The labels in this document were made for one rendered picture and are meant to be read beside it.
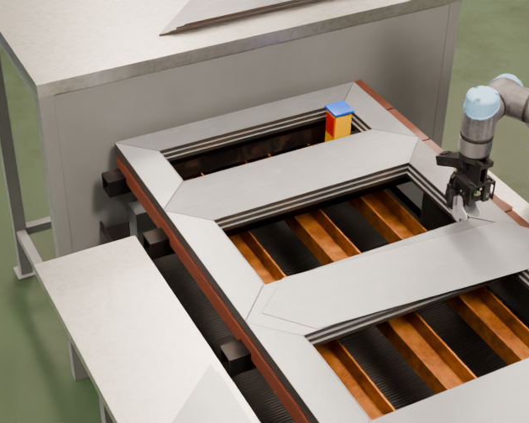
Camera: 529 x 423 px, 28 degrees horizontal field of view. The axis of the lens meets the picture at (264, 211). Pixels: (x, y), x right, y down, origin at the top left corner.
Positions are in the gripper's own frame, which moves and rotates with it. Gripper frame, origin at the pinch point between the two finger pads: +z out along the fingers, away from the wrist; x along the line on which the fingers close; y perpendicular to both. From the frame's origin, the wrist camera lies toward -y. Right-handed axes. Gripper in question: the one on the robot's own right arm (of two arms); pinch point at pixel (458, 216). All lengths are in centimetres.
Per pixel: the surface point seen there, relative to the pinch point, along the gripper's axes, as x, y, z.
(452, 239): -6.1, 6.3, 0.7
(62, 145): -75, -71, 0
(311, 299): -46.0, 10.0, 0.5
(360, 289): -34.7, 11.9, 0.6
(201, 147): -41, -58, 3
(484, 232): 2.6, 7.4, 0.6
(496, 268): -3.1, 19.4, 0.6
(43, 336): -83, -94, 86
